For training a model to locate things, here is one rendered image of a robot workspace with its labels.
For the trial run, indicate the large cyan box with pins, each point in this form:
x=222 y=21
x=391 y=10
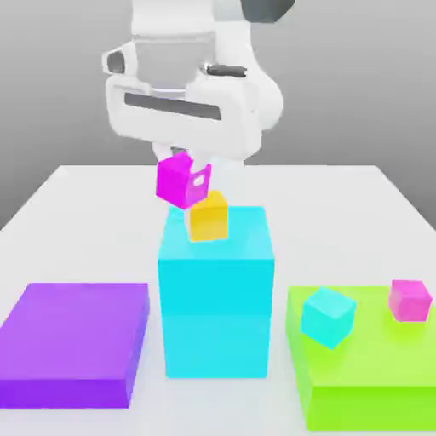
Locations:
x=216 y=306

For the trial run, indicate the small yellow cube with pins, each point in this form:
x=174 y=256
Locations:
x=208 y=221

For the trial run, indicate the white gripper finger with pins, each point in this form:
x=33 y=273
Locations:
x=160 y=151
x=201 y=160

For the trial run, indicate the large green box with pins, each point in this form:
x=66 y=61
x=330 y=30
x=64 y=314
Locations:
x=368 y=381

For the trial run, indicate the small pink cube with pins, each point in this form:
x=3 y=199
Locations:
x=410 y=301

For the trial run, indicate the small magenta cube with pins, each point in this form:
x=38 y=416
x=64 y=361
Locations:
x=172 y=184

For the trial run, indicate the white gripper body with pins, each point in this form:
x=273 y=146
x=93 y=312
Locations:
x=235 y=136

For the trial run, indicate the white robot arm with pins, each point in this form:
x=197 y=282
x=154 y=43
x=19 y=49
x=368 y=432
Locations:
x=235 y=41

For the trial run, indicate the large purple box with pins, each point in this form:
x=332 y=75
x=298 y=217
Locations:
x=68 y=327

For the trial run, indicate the small cyan cube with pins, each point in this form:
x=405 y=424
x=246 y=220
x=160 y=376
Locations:
x=325 y=316

